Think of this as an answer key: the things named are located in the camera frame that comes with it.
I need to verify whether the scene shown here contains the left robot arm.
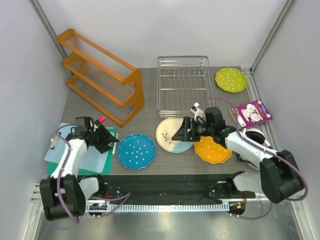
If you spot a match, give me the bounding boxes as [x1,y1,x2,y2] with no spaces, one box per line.
[39,116,119,224]

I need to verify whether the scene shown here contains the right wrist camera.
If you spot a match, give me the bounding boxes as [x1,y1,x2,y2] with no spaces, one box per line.
[190,102,205,121]

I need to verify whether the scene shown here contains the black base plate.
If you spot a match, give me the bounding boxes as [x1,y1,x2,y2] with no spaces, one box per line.
[102,174,256,206]

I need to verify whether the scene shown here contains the light blue clipboard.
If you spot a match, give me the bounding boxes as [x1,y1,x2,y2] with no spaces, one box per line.
[44,122,113,174]

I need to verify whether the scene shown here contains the metal wire dish rack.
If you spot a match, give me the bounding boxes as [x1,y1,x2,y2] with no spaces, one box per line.
[156,55,215,118]

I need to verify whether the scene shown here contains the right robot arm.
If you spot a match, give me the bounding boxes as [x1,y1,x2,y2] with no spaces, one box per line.
[172,107,307,204]

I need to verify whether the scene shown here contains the pink black highlighter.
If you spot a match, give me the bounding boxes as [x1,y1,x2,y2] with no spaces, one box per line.
[94,116,106,126]

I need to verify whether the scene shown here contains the cream and blue plate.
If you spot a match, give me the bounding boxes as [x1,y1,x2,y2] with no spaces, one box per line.
[155,117,193,154]

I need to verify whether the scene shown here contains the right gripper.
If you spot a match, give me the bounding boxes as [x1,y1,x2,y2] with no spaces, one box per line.
[172,116,215,142]

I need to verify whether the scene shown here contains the blue dotted plate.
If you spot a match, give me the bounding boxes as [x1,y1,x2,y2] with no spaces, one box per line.
[116,133,157,171]

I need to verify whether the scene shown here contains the orange wooden shelf rack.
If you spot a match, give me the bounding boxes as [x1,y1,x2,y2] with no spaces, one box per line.
[56,28,145,127]

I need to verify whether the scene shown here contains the orange dotted plate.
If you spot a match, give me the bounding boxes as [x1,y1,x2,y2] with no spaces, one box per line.
[193,136,232,164]

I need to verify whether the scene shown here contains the green white marker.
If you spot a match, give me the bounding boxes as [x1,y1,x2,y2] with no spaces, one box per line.
[112,132,119,156]

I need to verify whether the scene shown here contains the black cable bundle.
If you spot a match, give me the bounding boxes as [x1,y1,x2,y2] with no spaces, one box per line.
[234,153,261,171]

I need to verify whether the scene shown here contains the green folder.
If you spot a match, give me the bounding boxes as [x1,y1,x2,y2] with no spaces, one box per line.
[46,127,115,175]

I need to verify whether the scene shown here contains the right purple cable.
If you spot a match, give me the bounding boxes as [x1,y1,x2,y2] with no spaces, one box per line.
[194,97,310,220]

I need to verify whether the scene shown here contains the white headphones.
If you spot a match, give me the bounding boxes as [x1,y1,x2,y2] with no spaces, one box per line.
[242,128,271,148]

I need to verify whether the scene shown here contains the green dotted plate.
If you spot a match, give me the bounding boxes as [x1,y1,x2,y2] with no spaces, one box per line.
[215,67,248,93]

